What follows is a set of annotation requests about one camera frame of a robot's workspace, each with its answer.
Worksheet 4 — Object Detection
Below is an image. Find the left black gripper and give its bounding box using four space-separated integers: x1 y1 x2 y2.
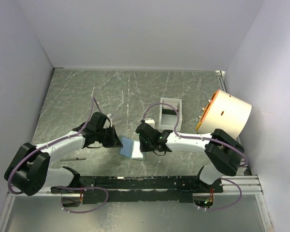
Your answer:
96 124 123 147

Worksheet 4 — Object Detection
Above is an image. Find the green card holder wallet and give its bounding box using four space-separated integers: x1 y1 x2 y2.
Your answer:
119 137 145 160

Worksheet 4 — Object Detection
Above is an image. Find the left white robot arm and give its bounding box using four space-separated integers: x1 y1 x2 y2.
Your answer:
4 124 123 196

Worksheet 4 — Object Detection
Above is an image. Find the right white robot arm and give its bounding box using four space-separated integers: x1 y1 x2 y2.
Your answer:
135 121 244 192

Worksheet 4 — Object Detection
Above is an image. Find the white card tray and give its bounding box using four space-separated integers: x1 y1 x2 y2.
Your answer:
158 97 182 131

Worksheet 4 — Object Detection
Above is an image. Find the small metal rod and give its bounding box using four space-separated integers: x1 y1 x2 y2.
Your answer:
59 157 86 162

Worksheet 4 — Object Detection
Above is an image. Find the beige cylindrical drum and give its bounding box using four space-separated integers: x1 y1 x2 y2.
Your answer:
196 89 252 139

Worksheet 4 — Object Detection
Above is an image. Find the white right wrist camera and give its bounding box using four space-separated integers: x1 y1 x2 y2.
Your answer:
142 118 155 128

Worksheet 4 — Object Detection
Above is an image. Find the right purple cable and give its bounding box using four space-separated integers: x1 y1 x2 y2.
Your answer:
141 103 249 211

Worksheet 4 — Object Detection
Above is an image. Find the purple cable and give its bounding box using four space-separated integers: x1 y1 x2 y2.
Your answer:
141 103 249 211
7 97 110 214

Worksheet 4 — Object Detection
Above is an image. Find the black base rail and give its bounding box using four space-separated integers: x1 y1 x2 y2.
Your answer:
50 175 224 205

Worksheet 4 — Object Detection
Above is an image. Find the aluminium extrusion frame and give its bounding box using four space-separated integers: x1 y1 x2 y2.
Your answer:
0 176 264 232

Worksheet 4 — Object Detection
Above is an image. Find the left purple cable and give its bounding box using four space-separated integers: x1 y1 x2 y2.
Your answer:
7 97 110 214

